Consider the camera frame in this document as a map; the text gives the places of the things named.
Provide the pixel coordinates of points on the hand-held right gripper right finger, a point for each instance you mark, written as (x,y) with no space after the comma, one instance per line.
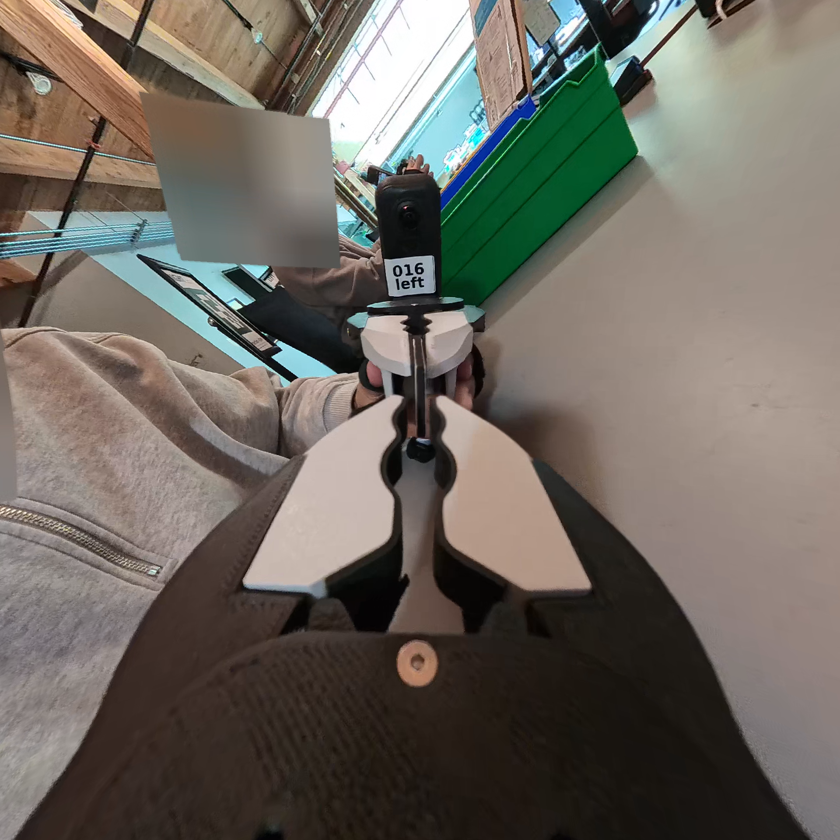
(505,512)

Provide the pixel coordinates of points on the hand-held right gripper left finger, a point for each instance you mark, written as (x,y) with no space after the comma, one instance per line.
(328,512)

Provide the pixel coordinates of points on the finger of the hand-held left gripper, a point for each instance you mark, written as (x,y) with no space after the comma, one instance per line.
(449,348)
(384,348)

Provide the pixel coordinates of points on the green plastic bin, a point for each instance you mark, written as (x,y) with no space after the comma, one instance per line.
(544,184)

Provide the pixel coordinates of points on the person's left forearm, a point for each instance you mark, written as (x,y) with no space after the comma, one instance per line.
(315,413)

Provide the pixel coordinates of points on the person's left hand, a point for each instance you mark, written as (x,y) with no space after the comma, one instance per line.
(464,387)

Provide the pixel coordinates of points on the blue plastic bin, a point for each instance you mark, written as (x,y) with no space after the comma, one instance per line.
(489,151)

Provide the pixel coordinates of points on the black framed marker board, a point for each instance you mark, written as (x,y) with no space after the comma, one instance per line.
(216,308)

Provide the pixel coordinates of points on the cardboard instruction board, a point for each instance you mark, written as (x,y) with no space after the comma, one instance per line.
(502,59)

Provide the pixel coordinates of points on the small black box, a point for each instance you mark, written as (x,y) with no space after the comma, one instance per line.
(630,79)

